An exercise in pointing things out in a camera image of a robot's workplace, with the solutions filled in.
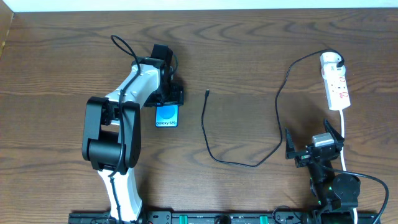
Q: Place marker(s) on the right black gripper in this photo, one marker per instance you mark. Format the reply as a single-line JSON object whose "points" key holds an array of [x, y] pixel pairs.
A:
{"points": [[308, 154]]}

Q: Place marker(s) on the white power strip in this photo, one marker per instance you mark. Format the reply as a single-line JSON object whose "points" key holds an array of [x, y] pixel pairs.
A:
{"points": [[337, 93]]}

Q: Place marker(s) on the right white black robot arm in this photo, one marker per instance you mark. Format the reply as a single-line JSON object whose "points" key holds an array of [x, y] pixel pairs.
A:
{"points": [[337, 194]]}

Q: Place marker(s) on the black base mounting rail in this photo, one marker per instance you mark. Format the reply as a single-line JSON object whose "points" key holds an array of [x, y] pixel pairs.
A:
{"points": [[165, 217]]}

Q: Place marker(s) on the white charger plug adapter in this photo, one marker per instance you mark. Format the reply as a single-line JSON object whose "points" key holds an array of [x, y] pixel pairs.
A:
{"points": [[332, 65]]}

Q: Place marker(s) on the blue screen Galaxy smartphone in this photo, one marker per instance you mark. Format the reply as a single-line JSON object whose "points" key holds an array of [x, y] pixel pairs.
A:
{"points": [[166, 116]]}

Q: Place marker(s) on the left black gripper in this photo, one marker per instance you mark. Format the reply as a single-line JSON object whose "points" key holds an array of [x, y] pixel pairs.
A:
{"points": [[173, 94]]}

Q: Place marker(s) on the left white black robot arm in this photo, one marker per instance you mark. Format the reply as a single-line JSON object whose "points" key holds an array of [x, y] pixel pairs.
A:
{"points": [[112, 127]]}

